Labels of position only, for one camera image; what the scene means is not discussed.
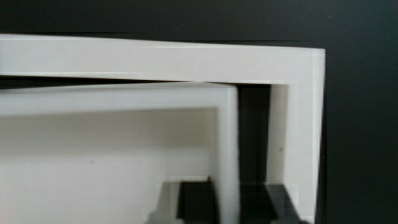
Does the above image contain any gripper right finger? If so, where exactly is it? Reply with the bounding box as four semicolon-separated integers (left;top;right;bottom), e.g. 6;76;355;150
239;183;308;224

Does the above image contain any white L-shaped fence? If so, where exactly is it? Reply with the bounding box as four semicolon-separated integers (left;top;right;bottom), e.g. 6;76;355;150
0;34;324;221

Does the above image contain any white drawer cabinet box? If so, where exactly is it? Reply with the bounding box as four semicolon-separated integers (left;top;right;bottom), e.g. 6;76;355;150
0;83;239;224

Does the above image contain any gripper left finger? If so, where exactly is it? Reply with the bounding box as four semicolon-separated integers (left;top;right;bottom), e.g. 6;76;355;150
147;178;218;224

